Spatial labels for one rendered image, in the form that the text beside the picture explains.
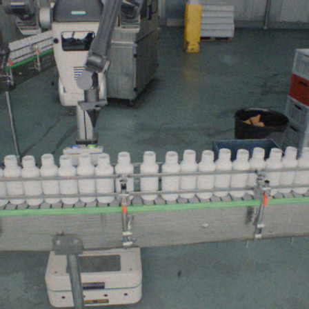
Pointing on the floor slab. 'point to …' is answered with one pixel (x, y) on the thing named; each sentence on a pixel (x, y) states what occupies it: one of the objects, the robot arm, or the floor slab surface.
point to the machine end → (130, 56)
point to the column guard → (192, 27)
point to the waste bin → (251, 132)
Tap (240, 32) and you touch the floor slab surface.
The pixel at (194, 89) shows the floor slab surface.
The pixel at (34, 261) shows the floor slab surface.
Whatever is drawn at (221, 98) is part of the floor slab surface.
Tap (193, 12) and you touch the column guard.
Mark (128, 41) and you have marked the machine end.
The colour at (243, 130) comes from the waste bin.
